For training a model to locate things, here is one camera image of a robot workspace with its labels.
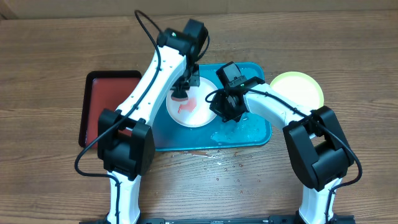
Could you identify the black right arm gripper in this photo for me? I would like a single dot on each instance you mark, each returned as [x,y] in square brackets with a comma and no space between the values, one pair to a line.
[219,109]

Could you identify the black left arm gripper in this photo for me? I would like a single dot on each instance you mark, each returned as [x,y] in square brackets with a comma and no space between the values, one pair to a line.
[195,81]

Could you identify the white plate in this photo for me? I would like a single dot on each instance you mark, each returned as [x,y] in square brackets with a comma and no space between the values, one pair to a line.
[194,112]

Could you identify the yellow plate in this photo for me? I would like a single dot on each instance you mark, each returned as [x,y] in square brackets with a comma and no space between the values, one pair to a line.
[300,88]

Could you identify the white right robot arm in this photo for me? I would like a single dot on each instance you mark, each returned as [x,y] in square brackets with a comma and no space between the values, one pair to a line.
[318,149]

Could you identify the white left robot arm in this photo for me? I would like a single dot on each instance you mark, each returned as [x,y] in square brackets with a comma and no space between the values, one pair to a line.
[125,140]

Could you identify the teal plastic tray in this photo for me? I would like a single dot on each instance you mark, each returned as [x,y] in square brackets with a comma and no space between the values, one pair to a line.
[251,130]

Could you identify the black tray with red water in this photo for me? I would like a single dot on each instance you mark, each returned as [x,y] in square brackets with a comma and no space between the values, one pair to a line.
[105,89]

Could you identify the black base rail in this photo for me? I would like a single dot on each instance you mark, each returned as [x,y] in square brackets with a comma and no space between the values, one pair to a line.
[273,219]

